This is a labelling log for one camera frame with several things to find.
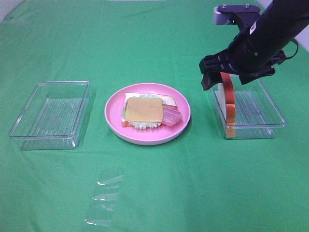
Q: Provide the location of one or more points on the clear plastic container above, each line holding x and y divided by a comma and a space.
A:
256, 114
53, 117

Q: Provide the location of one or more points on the clear right plastic container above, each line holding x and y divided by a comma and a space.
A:
256, 114

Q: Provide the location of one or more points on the pink round plate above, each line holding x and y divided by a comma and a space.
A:
156, 136

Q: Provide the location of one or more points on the green tablecloth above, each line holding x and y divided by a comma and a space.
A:
198, 182

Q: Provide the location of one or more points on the clear left plastic container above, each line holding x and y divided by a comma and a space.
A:
53, 117

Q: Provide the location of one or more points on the bacon strip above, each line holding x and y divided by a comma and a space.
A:
169, 107
171, 116

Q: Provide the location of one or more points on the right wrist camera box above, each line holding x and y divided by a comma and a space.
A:
241, 15

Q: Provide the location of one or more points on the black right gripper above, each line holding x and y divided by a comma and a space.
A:
251, 55

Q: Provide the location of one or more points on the yellow cheese slice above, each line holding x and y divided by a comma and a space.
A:
144, 110

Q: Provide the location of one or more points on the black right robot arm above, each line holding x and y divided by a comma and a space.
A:
293, 14

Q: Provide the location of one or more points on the green lettuce leaf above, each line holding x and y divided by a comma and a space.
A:
139, 125

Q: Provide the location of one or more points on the white bread slice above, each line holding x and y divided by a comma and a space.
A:
167, 99

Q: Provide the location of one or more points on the clear tape patch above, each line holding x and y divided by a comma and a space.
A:
103, 201

